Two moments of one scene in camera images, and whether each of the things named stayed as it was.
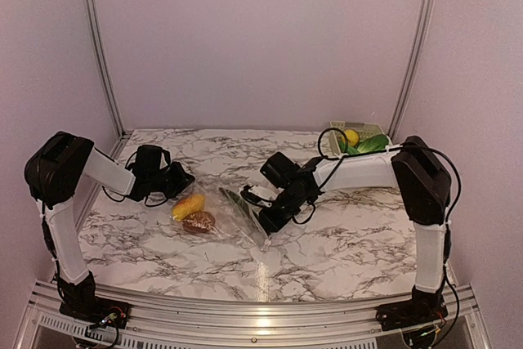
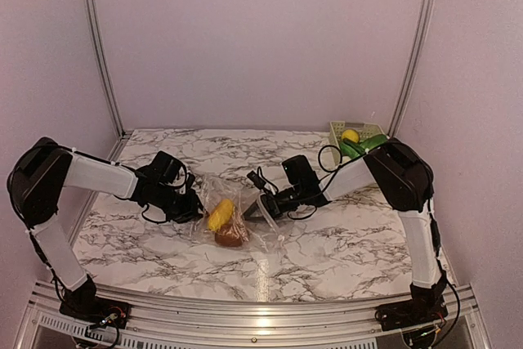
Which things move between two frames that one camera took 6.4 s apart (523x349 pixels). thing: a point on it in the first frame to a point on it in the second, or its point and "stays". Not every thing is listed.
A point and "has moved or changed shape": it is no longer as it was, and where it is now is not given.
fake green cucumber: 239,203 to 350,149
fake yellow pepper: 351,136 stays
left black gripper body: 172,183 to 177,209
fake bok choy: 374,143 stays
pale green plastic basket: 364,130 stays
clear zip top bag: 207,209 has moved or changed shape
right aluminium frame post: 418,46 stays
